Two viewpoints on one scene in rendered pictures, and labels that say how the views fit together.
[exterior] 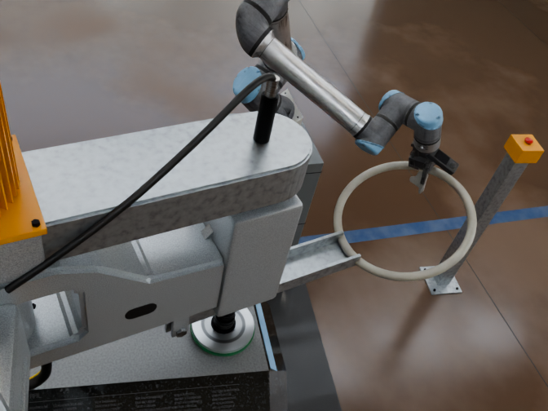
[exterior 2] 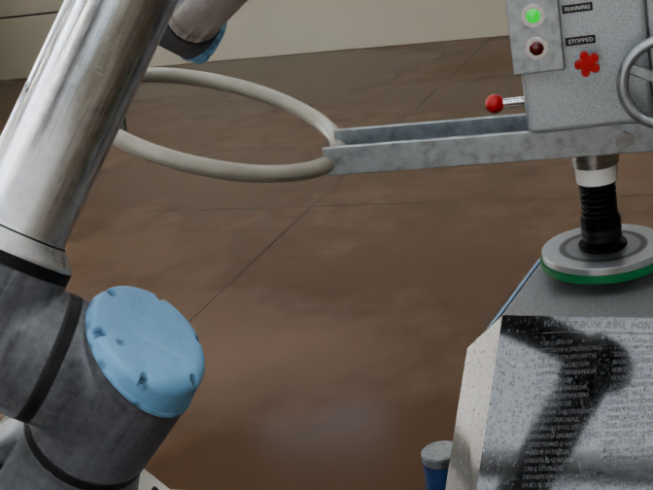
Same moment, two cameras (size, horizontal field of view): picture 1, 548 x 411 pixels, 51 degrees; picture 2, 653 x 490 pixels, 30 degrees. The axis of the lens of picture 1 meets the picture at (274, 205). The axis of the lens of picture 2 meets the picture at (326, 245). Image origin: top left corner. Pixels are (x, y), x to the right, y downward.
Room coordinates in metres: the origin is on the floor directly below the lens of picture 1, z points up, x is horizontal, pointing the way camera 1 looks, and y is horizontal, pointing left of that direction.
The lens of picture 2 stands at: (2.66, 1.34, 1.69)
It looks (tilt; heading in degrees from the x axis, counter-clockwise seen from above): 20 degrees down; 232
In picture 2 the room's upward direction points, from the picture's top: 10 degrees counter-clockwise
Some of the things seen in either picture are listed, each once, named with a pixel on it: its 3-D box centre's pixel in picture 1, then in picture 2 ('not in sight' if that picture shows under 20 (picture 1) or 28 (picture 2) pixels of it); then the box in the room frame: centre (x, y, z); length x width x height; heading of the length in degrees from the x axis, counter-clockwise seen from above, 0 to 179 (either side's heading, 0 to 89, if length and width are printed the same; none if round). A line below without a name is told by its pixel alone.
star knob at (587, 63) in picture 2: not in sight; (586, 61); (1.17, 0.15, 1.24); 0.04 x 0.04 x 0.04; 38
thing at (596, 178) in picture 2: not in sight; (596, 170); (1.08, 0.07, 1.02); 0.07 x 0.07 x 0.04
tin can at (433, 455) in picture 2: not in sight; (444, 472); (0.89, -0.64, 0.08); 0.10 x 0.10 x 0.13
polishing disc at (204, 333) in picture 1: (223, 324); (602, 248); (1.08, 0.07, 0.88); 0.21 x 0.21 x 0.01
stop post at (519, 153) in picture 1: (479, 219); not in sight; (2.30, -1.07, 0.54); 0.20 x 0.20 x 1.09; 22
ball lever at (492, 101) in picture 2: not in sight; (508, 102); (1.21, 0.01, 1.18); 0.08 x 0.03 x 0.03; 128
